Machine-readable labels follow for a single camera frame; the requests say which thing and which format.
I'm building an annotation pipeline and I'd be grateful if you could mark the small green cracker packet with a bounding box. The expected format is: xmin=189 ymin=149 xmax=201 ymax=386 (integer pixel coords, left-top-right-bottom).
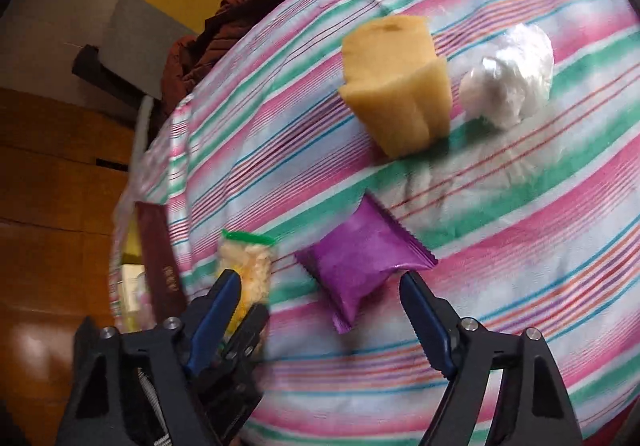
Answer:
xmin=216 ymin=229 xmax=276 ymax=340

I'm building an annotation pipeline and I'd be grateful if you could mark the yellow sponge piece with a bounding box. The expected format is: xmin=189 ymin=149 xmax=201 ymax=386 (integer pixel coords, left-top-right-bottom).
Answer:
xmin=338 ymin=15 xmax=452 ymax=159

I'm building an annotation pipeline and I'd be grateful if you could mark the striped pink green tablecloth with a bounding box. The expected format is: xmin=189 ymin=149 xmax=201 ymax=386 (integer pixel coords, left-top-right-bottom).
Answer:
xmin=125 ymin=0 xmax=639 ymax=445

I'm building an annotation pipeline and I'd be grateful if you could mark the gold metal tray box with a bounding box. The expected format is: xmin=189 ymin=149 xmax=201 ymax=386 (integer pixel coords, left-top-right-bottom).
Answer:
xmin=112 ymin=200 xmax=189 ymax=335

